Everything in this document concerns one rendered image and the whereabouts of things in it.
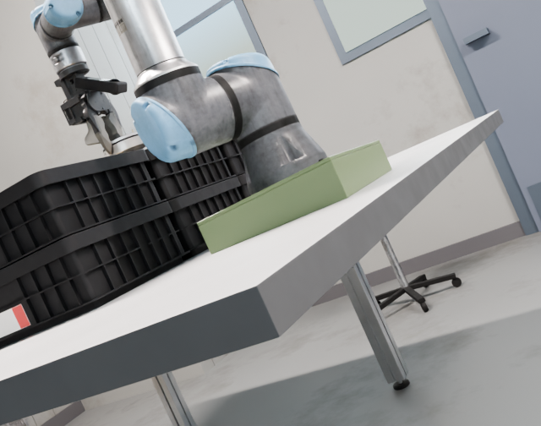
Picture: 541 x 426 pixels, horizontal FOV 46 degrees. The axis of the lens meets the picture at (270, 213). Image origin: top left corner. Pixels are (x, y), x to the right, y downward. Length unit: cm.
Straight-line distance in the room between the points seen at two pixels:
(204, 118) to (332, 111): 269
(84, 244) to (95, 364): 51
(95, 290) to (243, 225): 25
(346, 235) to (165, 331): 20
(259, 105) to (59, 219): 37
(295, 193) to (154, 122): 25
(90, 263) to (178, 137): 24
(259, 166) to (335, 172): 18
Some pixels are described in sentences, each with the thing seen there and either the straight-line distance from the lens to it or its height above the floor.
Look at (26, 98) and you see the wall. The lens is 386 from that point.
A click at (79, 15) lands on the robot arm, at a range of 148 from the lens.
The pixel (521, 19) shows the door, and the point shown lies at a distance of 344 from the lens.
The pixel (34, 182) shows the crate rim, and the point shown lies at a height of 92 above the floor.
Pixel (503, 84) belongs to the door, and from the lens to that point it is 345.
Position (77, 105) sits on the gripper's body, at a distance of 155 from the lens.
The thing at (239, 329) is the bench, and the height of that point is 67.
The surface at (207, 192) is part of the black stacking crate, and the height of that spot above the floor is 81.
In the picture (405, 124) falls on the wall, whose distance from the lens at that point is 359.
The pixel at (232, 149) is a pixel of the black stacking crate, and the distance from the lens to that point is 156.
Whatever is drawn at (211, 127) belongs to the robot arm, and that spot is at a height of 89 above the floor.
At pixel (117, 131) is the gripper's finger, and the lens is 155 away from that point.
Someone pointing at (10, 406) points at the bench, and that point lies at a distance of 65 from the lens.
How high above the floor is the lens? 75
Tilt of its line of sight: 2 degrees down
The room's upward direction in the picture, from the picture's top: 24 degrees counter-clockwise
